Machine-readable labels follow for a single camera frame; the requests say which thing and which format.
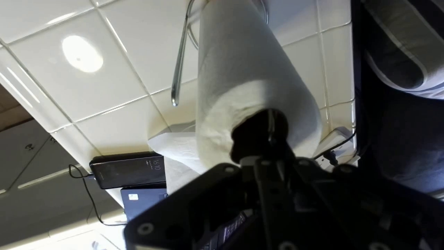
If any dark blue couch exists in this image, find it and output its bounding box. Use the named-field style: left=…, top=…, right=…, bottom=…
left=350, top=0, right=444, bottom=201

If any black box cable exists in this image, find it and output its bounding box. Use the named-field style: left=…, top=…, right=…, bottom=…
left=68, top=162, right=128, bottom=227

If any white power strip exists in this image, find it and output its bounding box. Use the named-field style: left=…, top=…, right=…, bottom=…
left=318, top=125, right=358, bottom=164

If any striped grey white pillow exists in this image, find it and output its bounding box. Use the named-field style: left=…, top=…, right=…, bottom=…
left=362, top=0, right=444, bottom=101

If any black power strip cable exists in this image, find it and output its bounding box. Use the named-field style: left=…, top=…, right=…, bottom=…
left=312, top=129, right=359, bottom=169

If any white paper napkin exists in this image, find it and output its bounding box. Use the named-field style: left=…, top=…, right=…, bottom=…
left=146, top=120, right=211, bottom=195

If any white paper towel roll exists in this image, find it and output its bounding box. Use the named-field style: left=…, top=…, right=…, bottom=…
left=196, top=0, right=323, bottom=175
left=169, top=0, right=280, bottom=145

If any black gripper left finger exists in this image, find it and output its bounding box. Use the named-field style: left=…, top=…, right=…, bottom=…
left=122, top=154, right=275, bottom=250

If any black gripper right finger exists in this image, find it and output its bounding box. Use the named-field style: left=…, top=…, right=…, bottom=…
left=272, top=154, right=444, bottom=250

